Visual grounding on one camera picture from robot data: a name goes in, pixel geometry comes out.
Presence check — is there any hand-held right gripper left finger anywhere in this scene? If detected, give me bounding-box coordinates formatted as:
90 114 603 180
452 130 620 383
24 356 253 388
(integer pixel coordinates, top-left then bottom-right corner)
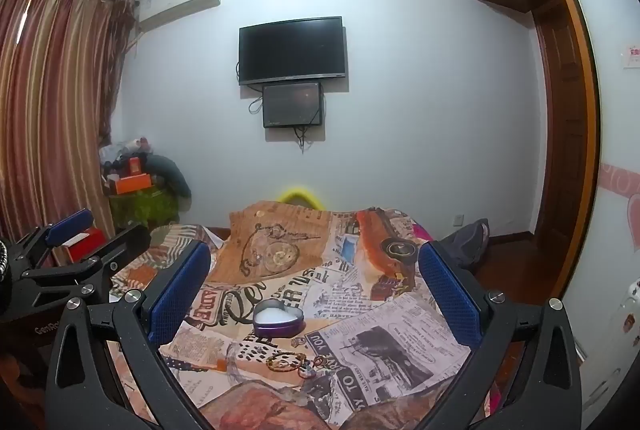
44 241 221 430

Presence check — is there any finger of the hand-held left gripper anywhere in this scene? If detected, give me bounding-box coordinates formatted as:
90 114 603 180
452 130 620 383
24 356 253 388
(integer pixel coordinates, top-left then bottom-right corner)
12 209 94 261
22 224 151 305

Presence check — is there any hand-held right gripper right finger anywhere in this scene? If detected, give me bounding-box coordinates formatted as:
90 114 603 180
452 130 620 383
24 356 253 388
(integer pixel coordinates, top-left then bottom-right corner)
415 240 585 430

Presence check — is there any purple heart-shaped tin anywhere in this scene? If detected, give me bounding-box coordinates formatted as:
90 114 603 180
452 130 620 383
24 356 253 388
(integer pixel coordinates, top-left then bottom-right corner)
251 301 304 339

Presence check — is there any red braided bracelet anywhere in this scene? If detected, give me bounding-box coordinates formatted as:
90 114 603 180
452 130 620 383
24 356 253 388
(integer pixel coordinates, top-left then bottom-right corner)
265 352 307 374

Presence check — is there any red box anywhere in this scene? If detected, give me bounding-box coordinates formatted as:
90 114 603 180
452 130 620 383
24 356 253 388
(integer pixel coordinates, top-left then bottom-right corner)
65 226 107 263

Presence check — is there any cluttered green side table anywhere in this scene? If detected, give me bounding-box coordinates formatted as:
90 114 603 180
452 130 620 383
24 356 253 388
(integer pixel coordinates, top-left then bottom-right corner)
109 190 180 231

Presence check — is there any dark bag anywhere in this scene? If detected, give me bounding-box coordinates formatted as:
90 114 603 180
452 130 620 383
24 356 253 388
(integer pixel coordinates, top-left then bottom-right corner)
440 218 491 271

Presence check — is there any long orange box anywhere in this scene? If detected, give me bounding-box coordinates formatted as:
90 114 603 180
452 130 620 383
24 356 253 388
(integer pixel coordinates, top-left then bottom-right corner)
106 174 155 195

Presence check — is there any newspaper printed blanket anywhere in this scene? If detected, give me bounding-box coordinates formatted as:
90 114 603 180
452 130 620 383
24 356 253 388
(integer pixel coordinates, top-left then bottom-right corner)
107 200 501 430

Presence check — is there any striped red curtain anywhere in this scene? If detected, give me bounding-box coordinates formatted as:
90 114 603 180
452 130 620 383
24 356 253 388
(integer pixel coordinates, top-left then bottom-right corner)
0 0 137 241

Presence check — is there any yellow plastic object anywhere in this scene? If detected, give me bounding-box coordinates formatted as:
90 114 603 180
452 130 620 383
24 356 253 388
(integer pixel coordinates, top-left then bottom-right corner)
278 188 326 211

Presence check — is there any wooden door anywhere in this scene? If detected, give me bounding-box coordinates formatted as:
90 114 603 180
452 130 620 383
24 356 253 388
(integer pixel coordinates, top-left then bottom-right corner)
530 4 590 271

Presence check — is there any white air conditioner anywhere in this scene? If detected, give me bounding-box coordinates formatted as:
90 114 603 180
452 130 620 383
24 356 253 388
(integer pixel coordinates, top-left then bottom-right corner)
136 0 222 33

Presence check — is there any pink heart wall sticker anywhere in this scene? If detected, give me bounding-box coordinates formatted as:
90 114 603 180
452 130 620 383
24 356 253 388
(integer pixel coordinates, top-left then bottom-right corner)
600 162 640 257

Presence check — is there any small black wall monitor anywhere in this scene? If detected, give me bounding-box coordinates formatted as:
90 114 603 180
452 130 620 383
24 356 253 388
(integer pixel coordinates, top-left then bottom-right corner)
263 81 323 129

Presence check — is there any black wall television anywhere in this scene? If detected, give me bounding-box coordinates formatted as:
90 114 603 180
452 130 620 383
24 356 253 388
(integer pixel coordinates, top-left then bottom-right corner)
238 16 347 86

